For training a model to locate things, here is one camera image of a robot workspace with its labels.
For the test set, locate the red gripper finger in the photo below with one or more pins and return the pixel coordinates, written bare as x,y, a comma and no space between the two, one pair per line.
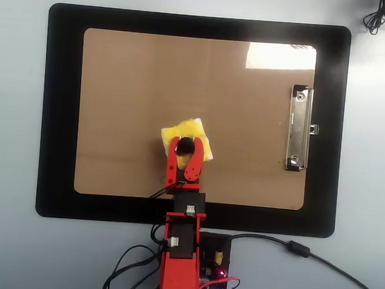
194,167
173,151

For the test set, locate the metal clipboard clip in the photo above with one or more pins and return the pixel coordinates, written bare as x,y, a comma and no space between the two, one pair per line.
298,132

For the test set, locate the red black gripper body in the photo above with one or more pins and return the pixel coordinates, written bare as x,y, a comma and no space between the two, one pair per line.
172,177

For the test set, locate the yellow sponge with black knob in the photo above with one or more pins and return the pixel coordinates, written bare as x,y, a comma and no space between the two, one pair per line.
193,128

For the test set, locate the brown clipboard board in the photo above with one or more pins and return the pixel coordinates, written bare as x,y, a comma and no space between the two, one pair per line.
134,81

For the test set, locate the red robot arm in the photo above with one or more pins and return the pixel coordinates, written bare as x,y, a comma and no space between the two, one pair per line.
179,279

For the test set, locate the black controller circuit board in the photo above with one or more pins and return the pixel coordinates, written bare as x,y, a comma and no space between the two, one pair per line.
210,245

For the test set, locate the yellow capacitor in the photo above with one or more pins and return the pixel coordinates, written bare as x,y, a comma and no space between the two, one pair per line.
219,258

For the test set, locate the black rectangular mat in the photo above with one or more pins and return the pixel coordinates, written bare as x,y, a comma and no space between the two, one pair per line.
59,108

